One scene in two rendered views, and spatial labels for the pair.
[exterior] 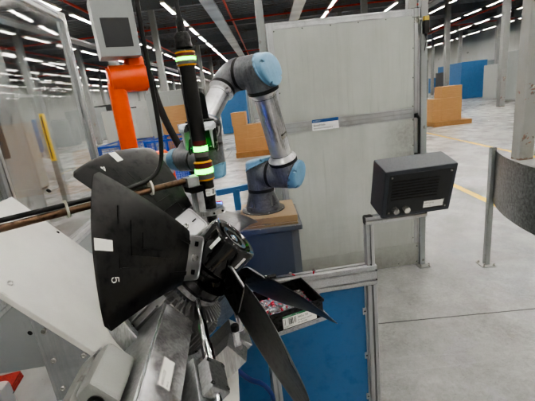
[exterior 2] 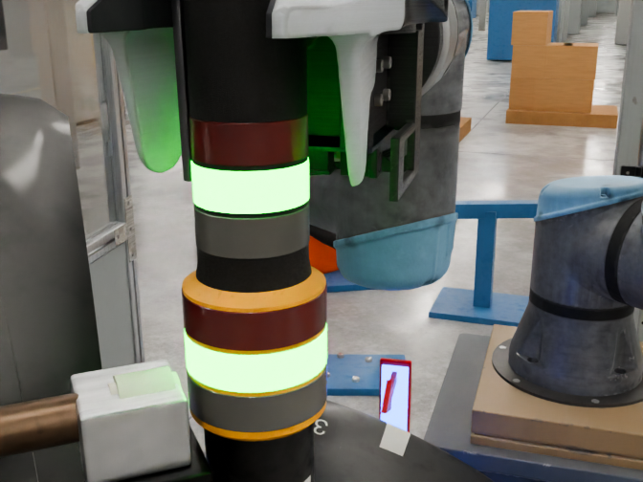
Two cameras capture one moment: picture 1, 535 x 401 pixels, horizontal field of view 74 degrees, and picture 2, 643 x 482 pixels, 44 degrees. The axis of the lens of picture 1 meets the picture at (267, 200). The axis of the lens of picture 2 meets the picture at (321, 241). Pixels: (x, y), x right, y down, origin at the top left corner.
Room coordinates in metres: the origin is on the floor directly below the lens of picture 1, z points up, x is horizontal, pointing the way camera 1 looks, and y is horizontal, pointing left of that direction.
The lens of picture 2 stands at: (0.63, 0.05, 1.47)
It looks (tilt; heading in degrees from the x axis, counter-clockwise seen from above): 18 degrees down; 17
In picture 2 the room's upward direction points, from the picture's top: straight up
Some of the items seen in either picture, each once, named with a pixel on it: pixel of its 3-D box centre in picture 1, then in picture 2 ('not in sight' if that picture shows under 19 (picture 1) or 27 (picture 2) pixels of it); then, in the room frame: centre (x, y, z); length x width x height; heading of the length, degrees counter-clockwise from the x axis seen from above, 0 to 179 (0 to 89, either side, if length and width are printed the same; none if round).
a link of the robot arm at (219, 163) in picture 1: (208, 160); (378, 189); (1.11, 0.17, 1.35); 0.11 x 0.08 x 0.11; 55
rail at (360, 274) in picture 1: (259, 290); not in sight; (1.20, 0.07, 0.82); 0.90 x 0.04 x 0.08; 94
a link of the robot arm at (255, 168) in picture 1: (260, 172); (593, 235); (1.52, 0.01, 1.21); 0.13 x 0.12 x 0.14; 55
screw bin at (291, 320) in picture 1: (283, 305); not in sight; (1.04, -0.01, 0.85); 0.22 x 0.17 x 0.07; 109
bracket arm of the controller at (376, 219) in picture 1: (394, 216); not in sight; (1.24, -0.46, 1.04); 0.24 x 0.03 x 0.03; 94
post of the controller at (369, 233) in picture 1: (369, 240); not in sight; (1.23, -0.36, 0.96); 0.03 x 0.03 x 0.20; 4
